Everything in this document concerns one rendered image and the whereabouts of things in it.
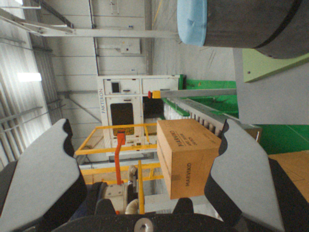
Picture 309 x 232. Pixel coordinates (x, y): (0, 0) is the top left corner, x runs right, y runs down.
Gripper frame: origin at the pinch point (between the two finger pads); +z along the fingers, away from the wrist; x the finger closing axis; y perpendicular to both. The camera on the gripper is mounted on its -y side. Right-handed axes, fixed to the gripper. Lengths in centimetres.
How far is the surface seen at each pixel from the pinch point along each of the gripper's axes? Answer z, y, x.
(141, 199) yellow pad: 21, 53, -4
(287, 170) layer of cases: 31, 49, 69
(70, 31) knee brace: 330, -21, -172
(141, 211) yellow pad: 18, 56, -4
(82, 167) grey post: 251, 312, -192
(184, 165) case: 49, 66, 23
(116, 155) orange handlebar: 41, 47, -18
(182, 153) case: 51, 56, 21
